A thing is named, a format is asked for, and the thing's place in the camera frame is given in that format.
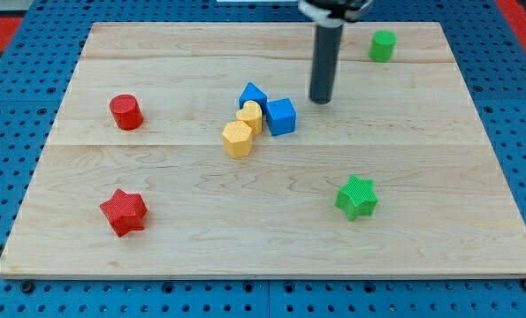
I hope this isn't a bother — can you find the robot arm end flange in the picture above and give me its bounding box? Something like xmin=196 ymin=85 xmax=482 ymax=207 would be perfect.
xmin=298 ymin=0 xmax=375 ymax=28

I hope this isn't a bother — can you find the blue triangle block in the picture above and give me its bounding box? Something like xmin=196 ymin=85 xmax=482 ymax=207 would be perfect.
xmin=239 ymin=82 xmax=268 ymax=112

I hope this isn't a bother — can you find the yellow hexagon block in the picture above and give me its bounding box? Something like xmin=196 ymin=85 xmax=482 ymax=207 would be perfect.
xmin=222 ymin=121 xmax=253 ymax=158

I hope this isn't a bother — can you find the yellow heart block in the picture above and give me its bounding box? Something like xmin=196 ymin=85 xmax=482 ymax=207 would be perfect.
xmin=236 ymin=100 xmax=263 ymax=135

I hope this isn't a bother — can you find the blue cube block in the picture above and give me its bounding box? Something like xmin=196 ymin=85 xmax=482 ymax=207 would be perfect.
xmin=266 ymin=98 xmax=297 ymax=136

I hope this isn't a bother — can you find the light wooden board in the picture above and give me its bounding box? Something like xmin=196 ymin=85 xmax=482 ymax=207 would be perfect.
xmin=0 ymin=22 xmax=526 ymax=280

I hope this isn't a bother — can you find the green star block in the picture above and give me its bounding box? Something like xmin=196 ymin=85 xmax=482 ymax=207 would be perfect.
xmin=335 ymin=174 xmax=377 ymax=221

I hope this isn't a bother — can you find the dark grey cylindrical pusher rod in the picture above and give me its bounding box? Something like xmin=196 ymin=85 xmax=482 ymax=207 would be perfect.
xmin=309 ymin=25 xmax=343 ymax=104

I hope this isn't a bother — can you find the red star block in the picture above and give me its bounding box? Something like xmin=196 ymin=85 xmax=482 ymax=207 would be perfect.
xmin=99 ymin=189 xmax=148 ymax=237

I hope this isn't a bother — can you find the red cylinder block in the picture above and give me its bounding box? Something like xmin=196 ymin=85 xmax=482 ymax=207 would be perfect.
xmin=109 ymin=95 xmax=144 ymax=131

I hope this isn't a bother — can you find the green cylinder block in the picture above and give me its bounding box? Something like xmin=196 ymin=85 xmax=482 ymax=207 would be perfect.
xmin=369 ymin=30 xmax=397 ymax=63

